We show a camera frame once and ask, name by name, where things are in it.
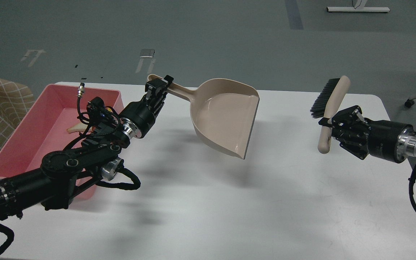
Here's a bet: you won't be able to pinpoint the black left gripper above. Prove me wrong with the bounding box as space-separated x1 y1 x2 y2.
119 75 174 139

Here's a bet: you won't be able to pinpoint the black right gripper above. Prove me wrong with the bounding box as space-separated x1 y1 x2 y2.
318 105 414 164

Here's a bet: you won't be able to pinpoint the beige hand brush black bristles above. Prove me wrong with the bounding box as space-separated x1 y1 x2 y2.
310 75 351 154

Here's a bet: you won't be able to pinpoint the beige plastic dustpan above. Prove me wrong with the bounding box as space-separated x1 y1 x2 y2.
167 78 260 160

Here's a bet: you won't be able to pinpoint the white bread slice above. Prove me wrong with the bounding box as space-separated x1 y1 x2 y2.
66 123 87 134

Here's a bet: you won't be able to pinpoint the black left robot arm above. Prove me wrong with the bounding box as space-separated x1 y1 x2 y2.
0 75 174 255

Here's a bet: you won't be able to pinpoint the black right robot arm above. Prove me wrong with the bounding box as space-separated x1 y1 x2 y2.
311 105 416 176

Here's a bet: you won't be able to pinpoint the pink plastic bin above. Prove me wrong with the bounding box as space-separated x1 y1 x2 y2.
0 84 127 201

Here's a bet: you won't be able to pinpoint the silver floor socket plate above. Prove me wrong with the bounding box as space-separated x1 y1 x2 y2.
140 49 155 58

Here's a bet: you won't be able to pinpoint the white desk foot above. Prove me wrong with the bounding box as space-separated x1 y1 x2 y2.
326 0 391 13

